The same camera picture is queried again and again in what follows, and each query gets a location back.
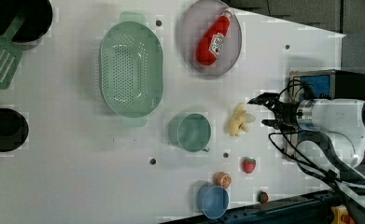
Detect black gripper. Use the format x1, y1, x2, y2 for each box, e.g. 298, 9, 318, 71
248, 92, 299, 131

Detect peeled plush banana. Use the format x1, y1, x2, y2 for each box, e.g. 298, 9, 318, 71
227, 104, 256, 136

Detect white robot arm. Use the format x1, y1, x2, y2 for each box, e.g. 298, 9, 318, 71
248, 92, 365, 168

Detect black toaster oven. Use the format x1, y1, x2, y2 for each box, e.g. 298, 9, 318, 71
289, 70, 365, 161

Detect green mug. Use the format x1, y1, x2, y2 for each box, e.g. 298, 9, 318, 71
168, 113, 212, 153

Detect orange slice toy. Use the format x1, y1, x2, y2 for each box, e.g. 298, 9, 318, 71
216, 172, 232, 189

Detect small red strawberry toy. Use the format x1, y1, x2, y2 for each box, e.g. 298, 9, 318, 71
258, 191, 269, 203

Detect red plush ketchup bottle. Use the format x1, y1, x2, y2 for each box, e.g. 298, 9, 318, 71
196, 7, 233, 66

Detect blue cup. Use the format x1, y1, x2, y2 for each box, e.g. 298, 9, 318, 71
196, 183, 229, 219

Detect grey oval plate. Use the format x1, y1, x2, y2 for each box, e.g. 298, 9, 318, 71
178, 0, 242, 76

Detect yellow clamp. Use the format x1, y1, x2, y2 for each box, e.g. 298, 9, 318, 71
331, 205, 356, 224

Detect green perforated colander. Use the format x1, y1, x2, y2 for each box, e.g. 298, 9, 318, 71
99, 11, 163, 127

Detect black cylinder holder lower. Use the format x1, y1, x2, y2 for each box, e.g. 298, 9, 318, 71
0, 108, 29, 152

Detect black cylinder holder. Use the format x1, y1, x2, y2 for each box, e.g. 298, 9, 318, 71
0, 108, 29, 152
0, 0, 53, 43

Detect green slotted spatula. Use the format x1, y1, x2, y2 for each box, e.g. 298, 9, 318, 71
0, 12, 25, 90

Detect black cylinder holder upper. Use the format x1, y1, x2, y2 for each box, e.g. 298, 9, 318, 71
0, 0, 53, 43

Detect black cables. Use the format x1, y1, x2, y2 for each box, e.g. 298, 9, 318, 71
267, 77, 365, 200

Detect dark blue table rail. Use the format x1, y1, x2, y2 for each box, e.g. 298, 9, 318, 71
162, 190, 341, 224

